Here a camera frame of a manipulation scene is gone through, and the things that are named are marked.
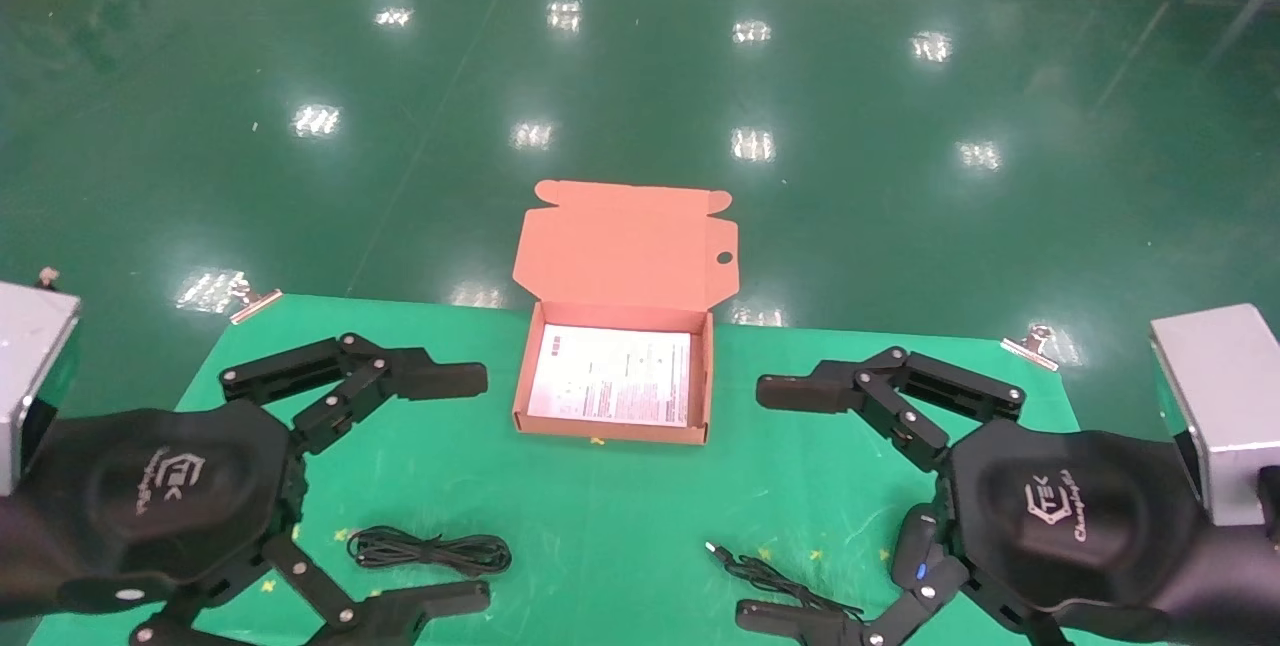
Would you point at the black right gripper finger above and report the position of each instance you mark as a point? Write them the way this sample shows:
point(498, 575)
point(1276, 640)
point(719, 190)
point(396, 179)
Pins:
point(820, 391)
point(800, 618)

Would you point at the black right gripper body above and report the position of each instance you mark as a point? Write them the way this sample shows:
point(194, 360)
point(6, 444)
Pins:
point(1070, 516)

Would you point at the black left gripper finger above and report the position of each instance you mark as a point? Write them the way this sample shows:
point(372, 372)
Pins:
point(400, 616)
point(400, 378)

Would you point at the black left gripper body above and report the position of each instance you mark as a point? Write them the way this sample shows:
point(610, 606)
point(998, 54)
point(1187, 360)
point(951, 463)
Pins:
point(150, 496)

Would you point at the open brown cardboard box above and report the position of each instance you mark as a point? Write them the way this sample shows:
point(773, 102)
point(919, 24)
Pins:
point(620, 256)

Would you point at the metal binder clip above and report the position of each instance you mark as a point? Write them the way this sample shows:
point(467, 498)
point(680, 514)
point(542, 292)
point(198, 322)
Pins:
point(255, 303)
point(1030, 348)

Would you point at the white printed instruction sheet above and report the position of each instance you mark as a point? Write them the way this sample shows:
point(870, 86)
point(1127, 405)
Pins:
point(610, 376)

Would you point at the green table cloth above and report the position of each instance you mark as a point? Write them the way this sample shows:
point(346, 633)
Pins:
point(600, 516)

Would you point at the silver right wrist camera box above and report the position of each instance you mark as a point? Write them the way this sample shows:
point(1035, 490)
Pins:
point(1220, 396)

